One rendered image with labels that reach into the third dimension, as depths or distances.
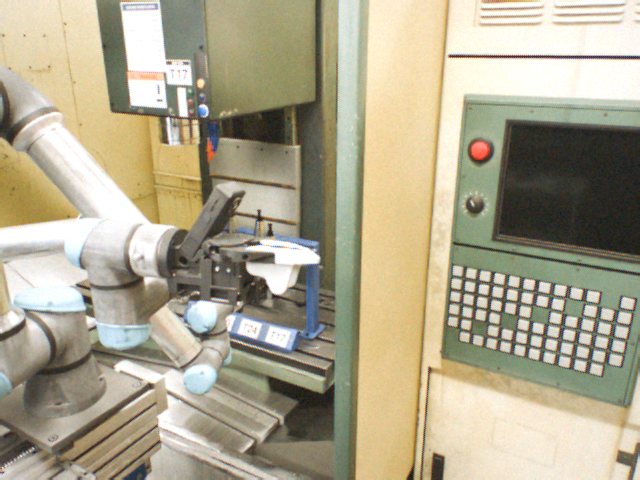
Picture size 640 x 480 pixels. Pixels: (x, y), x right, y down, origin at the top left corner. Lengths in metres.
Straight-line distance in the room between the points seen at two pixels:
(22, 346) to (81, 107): 2.20
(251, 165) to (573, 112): 1.55
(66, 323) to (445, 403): 1.05
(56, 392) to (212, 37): 1.08
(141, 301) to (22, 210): 2.17
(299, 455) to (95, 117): 2.13
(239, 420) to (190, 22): 1.21
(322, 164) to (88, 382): 1.47
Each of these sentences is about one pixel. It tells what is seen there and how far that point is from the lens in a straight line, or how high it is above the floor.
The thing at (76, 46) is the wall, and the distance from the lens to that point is 3.15.
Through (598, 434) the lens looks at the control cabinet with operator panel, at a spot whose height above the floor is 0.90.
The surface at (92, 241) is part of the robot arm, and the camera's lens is 0.82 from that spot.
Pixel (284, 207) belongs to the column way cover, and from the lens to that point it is 2.47.
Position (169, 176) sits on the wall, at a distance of 3.41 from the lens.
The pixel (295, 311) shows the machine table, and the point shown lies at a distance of 2.05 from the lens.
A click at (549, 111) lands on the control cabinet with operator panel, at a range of 1.31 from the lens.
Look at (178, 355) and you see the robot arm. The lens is 1.38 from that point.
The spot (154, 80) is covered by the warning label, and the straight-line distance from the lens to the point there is 1.92.
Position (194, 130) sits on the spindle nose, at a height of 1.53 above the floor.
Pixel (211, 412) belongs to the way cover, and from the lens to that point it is 1.87.
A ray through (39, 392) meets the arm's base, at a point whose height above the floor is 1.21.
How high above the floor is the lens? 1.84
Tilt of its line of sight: 20 degrees down
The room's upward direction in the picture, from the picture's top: straight up
